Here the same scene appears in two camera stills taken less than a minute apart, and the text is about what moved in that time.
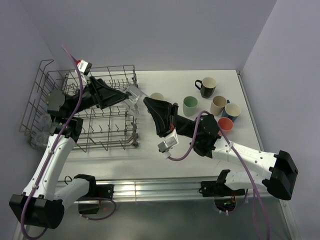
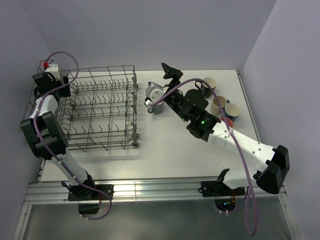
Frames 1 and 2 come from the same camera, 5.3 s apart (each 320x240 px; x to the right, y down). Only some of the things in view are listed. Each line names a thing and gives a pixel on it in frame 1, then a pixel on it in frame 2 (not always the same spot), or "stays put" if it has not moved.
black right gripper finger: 163,113 → 172,73
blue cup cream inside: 231,110 stays put
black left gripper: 104,96 → 64,92
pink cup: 225,124 stays put
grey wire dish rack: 113,127 stays put
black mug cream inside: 207,86 stays put
